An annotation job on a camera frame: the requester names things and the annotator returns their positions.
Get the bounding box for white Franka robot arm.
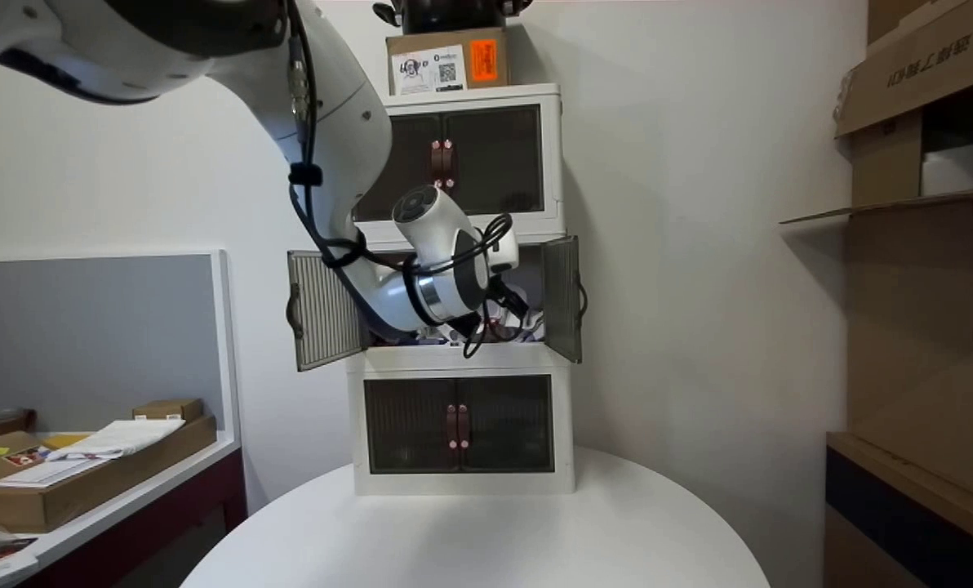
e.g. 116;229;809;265
0;0;509;341

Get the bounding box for white towels in cabinet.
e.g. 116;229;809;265
483;318;545;342

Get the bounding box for white three-tier storage cabinet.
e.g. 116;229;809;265
287;86;584;492

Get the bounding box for cardboard box on cabinet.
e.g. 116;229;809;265
385;28;541;94

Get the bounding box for white side shelf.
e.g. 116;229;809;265
0;253;246;588

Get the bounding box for stacked cardboard boxes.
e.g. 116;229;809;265
823;0;973;588

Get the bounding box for flat cardboard box with papers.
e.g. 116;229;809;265
0;412;217;533

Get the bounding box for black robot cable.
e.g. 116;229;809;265
283;0;532;364

